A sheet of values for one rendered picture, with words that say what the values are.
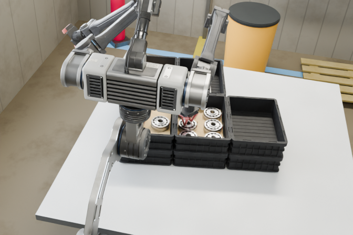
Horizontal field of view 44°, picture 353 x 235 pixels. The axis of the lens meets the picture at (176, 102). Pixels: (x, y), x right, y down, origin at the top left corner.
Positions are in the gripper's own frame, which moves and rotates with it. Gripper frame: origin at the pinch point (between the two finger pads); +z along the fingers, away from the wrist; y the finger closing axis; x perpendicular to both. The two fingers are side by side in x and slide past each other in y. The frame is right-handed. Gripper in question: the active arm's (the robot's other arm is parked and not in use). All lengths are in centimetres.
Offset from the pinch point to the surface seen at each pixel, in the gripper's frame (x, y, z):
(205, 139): 20.1, 7.5, -4.9
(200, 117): -1.4, -12.8, 3.8
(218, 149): 24.7, 0.9, 2.6
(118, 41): -213, -112, 76
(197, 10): -176, -193, 46
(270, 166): 46, -21, 13
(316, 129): 42, -75, 16
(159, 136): 3.3, 24.6, -5.0
